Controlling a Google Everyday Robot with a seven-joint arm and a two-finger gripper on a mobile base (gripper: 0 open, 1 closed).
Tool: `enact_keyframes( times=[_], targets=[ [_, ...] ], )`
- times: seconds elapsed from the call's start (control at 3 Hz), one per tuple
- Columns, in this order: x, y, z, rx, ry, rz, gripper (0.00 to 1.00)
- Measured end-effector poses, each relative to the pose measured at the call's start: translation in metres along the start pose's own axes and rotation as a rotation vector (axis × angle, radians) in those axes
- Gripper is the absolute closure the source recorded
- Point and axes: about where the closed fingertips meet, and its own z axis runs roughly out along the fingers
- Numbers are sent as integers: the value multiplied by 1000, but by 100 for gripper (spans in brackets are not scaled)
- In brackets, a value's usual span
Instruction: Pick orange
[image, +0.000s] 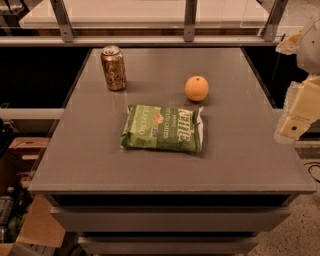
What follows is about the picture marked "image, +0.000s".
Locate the cardboard box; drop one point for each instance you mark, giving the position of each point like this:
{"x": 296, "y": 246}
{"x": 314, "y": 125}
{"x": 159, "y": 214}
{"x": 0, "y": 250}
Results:
{"x": 31, "y": 230}

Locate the orange fruit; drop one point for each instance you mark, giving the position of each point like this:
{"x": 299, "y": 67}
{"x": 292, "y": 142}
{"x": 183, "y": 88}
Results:
{"x": 196, "y": 88}

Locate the green Kettle chips bag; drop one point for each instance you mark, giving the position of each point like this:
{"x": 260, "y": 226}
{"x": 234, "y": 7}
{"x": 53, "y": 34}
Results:
{"x": 163, "y": 128}

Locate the grey drawer cabinet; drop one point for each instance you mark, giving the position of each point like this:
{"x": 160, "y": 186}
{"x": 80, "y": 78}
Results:
{"x": 141, "y": 202}

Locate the gold soda can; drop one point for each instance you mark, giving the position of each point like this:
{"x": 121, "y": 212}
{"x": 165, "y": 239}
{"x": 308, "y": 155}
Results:
{"x": 114, "y": 68}

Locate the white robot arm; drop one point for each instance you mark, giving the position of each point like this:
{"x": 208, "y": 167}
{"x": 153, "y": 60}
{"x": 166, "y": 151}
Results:
{"x": 308, "y": 57}

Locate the metal frame railing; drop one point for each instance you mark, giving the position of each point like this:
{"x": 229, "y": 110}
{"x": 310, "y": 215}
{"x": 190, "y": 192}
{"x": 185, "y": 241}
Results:
{"x": 141, "y": 23}

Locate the plastic water bottle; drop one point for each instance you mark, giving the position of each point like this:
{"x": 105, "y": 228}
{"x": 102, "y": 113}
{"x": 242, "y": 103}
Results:
{"x": 6, "y": 205}

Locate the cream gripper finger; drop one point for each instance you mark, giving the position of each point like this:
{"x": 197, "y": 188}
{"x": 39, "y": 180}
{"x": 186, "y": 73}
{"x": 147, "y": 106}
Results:
{"x": 301, "y": 109}
{"x": 290, "y": 45}

